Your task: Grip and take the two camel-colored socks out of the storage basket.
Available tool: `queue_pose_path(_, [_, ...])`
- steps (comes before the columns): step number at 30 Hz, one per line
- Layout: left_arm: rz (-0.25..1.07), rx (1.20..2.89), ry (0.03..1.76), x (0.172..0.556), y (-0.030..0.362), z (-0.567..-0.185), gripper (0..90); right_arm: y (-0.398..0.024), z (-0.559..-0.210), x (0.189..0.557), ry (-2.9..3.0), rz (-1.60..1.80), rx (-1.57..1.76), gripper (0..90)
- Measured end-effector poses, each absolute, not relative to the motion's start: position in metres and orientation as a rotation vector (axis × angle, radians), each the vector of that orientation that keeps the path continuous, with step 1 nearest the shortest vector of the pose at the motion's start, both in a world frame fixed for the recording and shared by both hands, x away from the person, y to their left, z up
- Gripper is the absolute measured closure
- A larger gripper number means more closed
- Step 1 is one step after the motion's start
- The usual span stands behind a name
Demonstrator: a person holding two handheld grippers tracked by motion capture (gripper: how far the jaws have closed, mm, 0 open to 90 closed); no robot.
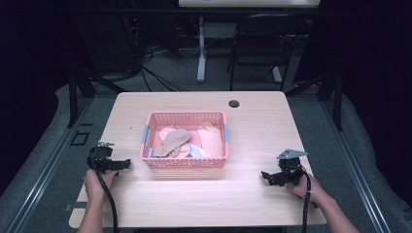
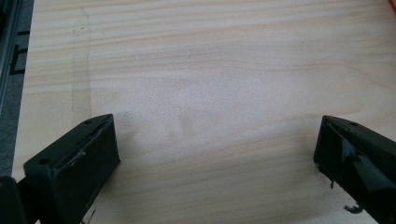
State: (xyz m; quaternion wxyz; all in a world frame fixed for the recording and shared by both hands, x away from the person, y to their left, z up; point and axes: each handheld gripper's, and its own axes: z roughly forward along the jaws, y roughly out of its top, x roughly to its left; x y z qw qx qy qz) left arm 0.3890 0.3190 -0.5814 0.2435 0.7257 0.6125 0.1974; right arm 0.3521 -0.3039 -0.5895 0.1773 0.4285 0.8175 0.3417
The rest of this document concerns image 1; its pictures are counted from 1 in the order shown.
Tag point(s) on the white desk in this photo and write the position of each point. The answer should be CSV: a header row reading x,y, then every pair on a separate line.
x,y
247,3

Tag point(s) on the pale peach cloth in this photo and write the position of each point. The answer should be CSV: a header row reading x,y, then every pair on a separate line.
x,y
165,131

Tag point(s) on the black metal stand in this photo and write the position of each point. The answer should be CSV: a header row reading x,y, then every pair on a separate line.
x,y
337,103
74,97

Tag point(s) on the large peach cloth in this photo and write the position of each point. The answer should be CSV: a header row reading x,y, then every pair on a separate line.
x,y
211,140

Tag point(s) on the tan sock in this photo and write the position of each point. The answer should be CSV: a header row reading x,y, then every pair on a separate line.
x,y
173,140

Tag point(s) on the person's left hand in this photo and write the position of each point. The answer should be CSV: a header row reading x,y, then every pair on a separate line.
x,y
95,184

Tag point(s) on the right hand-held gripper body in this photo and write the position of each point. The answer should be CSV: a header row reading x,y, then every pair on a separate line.
x,y
290,166

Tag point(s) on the metal floor rail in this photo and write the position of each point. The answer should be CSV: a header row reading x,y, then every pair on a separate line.
x,y
359,174
48,168

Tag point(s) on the small peach cloth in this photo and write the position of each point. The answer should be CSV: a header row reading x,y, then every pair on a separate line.
x,y
184,151

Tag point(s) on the black floor socket frame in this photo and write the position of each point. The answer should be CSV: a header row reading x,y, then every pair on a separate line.
x,y
80,138

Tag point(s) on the pink plastic basket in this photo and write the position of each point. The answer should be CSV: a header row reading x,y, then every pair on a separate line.
x,y
184,162

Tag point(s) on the black chair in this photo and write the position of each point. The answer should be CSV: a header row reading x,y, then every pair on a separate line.
x,y
246,48

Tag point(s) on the person's right hand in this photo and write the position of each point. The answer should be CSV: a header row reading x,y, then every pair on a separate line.
x,y
312,191

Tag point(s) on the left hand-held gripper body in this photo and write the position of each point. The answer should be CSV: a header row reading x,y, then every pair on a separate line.
x,y
102,155

